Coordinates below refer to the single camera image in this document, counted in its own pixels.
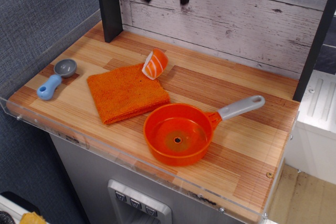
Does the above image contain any grey toy fridge cabinet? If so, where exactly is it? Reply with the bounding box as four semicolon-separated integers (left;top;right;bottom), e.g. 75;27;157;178
51;135;239;223

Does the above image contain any black yellow object bottom left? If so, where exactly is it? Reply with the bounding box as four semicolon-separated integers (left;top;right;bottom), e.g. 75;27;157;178
1;191;48;223

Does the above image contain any silver dispenser button panel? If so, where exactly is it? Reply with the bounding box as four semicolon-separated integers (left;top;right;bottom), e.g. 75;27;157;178
108;179;173;223

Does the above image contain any black upright post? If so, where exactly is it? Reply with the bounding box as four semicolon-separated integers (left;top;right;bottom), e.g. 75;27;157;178
292;0;335;102
99;0;123;42

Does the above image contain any black left upright post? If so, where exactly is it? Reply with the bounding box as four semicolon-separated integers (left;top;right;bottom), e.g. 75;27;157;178
99;0;123;42

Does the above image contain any blue grey toy scoop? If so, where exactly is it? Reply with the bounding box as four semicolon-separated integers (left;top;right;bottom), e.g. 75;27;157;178
37;59;77;101

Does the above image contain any orange cloth napkin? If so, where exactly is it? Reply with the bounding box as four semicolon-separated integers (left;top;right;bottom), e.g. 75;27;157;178
87;64;170;124

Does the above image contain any white plastic ridged block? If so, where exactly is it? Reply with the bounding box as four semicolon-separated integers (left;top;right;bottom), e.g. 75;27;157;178
285;70;335;184

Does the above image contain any clear acrylic table guard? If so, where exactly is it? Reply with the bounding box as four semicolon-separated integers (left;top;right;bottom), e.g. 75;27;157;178
1;11;299;223

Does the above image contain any orange toy pan grey handle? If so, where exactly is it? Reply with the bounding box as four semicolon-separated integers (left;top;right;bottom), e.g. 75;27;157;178
143;95;265;166

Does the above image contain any salmon nigiri sushi toy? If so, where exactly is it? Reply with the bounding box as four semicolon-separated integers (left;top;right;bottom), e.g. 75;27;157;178
142;48;169;80

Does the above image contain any black right upright post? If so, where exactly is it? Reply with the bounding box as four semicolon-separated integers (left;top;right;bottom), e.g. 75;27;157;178
292;0;335;102

